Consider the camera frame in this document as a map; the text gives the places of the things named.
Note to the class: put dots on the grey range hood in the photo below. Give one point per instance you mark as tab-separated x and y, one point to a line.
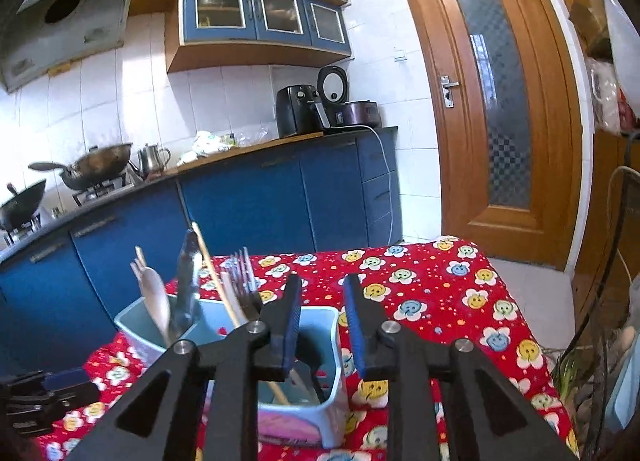
65	31

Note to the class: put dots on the dark rice cooker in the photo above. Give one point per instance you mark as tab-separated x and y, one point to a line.
357	113

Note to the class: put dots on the light blue utensil holder box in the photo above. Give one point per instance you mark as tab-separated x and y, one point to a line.
145	336

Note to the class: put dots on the white plastic bag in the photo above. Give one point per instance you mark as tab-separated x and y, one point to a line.
605	91

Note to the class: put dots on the blue kitchen base cabinets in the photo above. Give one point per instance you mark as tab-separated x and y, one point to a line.
250	206

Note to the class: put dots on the steel kettle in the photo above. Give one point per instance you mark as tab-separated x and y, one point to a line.
150	161

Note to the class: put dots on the blue glass door wall cabinet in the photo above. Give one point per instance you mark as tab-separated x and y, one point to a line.
225	16

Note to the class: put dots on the wooden door with glass pane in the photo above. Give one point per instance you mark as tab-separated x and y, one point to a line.
425	91

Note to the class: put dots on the silver knife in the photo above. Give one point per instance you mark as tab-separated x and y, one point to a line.
187	281

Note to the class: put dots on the black air fryer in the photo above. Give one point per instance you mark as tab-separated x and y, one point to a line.
295	111

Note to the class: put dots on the beige spoon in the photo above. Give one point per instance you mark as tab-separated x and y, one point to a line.
152	296

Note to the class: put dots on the red smiley flower tablecloth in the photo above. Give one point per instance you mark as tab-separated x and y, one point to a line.
440	301

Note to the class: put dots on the white wall switch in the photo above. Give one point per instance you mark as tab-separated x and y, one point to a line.
400	55

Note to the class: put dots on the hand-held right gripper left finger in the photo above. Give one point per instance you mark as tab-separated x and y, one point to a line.
287	326

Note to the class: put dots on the gas stove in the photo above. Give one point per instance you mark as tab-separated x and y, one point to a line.
100	191

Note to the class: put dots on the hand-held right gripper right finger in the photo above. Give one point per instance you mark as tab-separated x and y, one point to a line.
357	326

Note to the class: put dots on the wooden shelf unit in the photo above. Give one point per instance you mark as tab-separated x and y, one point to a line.
585	16

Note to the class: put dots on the white cloth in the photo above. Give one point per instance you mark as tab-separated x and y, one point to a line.
205	146

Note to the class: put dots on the dark wok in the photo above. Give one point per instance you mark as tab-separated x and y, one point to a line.
20	203

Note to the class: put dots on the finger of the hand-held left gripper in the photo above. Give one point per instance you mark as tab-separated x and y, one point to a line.
70	383

